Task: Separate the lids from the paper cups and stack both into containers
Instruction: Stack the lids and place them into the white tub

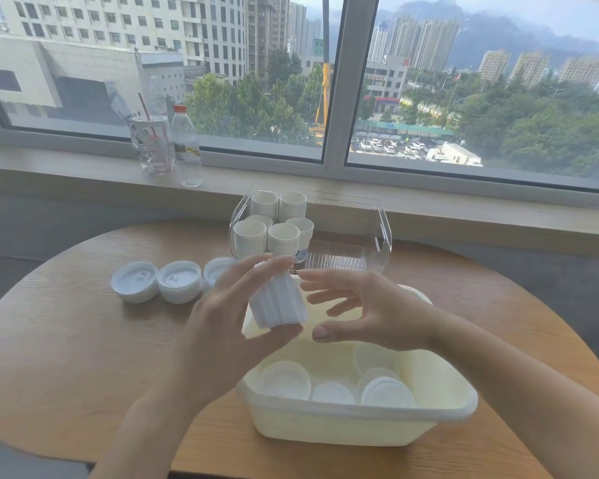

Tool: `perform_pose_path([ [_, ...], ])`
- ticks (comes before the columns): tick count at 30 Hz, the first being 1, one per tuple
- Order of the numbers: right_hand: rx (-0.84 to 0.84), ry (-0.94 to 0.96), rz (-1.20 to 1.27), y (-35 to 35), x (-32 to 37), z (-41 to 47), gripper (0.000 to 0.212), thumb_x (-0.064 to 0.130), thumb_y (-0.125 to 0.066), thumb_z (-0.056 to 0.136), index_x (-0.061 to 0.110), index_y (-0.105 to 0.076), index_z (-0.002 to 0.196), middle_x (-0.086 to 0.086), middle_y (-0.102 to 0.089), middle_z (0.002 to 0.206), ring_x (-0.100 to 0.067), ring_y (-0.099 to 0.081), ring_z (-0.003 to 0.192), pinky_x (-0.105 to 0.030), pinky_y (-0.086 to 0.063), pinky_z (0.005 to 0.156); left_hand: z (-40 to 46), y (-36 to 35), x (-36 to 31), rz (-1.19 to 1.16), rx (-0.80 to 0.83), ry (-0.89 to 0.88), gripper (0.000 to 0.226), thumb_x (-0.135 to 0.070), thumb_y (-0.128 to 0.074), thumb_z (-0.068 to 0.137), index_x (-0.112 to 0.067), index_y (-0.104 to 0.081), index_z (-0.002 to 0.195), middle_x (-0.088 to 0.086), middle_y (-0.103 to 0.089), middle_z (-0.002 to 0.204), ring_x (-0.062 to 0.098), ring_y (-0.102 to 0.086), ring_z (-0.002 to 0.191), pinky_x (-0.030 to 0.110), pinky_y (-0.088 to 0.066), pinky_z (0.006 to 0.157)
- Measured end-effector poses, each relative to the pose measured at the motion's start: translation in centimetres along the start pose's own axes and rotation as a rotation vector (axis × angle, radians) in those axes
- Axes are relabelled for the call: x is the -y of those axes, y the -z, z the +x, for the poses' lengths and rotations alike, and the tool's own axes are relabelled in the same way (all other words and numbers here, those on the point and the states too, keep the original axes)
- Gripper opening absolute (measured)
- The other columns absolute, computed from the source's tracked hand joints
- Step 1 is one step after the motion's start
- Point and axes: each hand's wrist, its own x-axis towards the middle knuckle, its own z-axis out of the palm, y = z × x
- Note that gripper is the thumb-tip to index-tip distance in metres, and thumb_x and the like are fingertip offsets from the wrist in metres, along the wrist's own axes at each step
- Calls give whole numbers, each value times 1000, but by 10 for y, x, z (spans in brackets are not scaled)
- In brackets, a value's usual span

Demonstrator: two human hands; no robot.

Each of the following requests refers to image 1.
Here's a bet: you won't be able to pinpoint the person's left hand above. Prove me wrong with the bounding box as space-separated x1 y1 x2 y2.
150 254 305 410

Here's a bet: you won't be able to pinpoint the person's right hand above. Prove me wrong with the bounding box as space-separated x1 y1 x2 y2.
299 268 446 353

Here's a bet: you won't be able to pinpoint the white paper cup stack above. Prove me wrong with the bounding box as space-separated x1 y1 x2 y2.
249 259 310 330

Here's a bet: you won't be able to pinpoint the person's right forearm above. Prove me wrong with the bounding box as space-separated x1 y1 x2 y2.
427 309 599 479

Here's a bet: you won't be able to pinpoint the person's left forearm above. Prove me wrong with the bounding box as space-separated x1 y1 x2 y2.
89 391 215 479

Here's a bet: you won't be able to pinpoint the white cup lid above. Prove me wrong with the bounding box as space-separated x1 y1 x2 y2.
360 376 418 409
310 381 356 406
257 360 313 401

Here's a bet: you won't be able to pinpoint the clear plastic storage container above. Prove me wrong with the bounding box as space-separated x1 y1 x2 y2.
228 184 393 275

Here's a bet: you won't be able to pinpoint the rows of white cup stacks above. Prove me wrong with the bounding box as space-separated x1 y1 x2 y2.
233 190 315 261

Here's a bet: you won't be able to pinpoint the stack of white cup lids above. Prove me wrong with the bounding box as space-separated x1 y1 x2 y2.
111 260 160 304
202 256 239 295
157 260 204 305

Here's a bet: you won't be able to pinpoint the cream plastic bin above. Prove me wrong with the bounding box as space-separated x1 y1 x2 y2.
237 284 479 448

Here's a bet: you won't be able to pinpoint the grey window sill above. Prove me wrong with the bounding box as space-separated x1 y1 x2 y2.
0 146 599 260

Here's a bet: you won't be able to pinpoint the yellow crane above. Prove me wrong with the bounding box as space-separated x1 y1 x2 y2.
308 0 333 146

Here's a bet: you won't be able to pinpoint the clear plastic water bottle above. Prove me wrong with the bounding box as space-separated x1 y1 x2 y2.
171 104 204 188

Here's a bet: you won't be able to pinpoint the clear plastic drink cup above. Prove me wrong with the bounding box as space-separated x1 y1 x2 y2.
129 114 176 177

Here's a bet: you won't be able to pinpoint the red drinking straw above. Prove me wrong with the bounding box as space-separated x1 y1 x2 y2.
137 92 155 145

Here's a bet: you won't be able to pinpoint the clear plastic bag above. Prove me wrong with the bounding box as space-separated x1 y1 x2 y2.
104 82 136 126

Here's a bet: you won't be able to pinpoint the grey window frame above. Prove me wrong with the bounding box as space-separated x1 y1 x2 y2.
0 0 599 197

